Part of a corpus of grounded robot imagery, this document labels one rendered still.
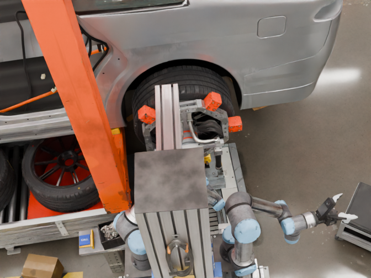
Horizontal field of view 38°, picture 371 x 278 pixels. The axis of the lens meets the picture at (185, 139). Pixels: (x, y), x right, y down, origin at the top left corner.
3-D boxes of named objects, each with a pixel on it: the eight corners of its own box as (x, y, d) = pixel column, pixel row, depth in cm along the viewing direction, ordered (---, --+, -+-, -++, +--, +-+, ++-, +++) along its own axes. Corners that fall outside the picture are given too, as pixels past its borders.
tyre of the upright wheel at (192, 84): (118, 78, 335) (146, 137, 388) (120, 106, 322) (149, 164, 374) (220, 53, 329) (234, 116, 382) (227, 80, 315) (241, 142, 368)
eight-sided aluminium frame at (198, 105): (227, 145, 366) (226, 94, 322) (228, 154, 362) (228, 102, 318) (149, 157, 365) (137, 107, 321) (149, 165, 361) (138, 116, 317)
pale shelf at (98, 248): (143, 223, 354) (143, 221, 351) (146, 246, 344) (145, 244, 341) (79, 233, 353) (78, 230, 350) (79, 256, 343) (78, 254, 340)
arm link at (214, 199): (195, 182, 262) (231, 201, 304) (181, 167, 268) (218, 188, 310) (178, 199, 264) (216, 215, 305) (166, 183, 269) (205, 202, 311)
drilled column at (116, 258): (125, 257, 385) (115, 232, 351) (126, 271, 379) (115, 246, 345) (111, 260, 385) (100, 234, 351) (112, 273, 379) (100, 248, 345)
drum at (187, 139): (196, 132, 350) (195, 119, 338) (201, 159, 337) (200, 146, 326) (175, 135, 349) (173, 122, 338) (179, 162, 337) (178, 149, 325)
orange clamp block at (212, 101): (212, 102, 329) (220, 93, 323) (214, 112, 324) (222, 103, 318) (202, 100, 325) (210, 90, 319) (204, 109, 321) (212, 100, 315)
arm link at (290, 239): (292, 224, 276) (294, 213, 267) (301, 242, 269) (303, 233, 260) (278, 228, 275) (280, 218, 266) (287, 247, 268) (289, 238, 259)
